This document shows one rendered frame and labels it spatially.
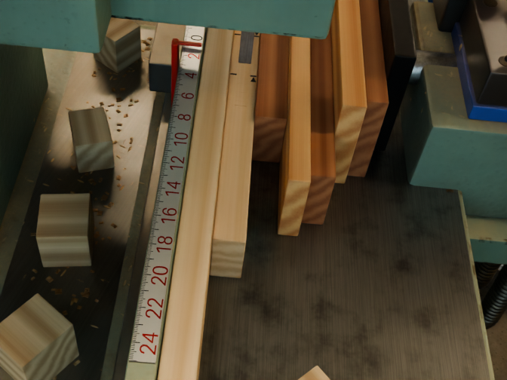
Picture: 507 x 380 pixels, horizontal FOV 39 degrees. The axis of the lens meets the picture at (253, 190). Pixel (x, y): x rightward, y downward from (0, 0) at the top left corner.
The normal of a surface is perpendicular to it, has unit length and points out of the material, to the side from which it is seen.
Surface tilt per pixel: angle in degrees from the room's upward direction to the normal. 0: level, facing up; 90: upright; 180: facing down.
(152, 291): 0
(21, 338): 0
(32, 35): 90
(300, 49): 0
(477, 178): 90
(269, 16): 90
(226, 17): 90
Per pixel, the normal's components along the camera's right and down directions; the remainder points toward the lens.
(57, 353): 0.77, 0.54
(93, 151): 0.29, 0.76
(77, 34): -0.05, 0.77
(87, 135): 0.09, -0.63
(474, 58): -0.99, -0.10
